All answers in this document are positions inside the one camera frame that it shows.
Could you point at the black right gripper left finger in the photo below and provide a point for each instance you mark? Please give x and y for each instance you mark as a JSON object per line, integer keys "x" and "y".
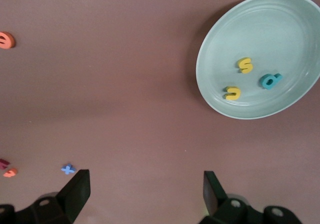
{"x": 75, "y": 196}

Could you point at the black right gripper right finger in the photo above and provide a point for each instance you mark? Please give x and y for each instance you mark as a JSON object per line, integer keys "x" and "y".
{"x": 215, "y": 201}

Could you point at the yellow foam letter u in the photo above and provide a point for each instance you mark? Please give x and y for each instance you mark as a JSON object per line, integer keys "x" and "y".
{"x": 233, "y": 95}

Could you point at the teal foam letter p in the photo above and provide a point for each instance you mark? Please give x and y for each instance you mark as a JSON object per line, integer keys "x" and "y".
{"x": 268, "y": 82}

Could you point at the yellow foam letter s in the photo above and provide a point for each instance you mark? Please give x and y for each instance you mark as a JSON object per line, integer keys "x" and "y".
{"x": 245, "y": 65}

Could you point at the blue foam letter x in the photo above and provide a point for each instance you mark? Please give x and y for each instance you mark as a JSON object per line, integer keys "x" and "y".
{"x": 68, "y": 169}

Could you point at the orange foam letter t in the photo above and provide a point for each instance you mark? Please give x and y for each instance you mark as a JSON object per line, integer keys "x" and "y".
{"x": 10, "y": 172}

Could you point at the dark red foam letter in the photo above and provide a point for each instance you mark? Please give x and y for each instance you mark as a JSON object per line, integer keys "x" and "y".
{"x": 3, "y": 163}

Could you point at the orange foam letter e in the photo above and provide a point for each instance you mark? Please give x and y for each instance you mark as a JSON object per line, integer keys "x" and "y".
{"x": 7, "y": 41}

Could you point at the green plate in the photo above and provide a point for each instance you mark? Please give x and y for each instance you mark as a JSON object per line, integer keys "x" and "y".
{"x": 262, "y": 34}

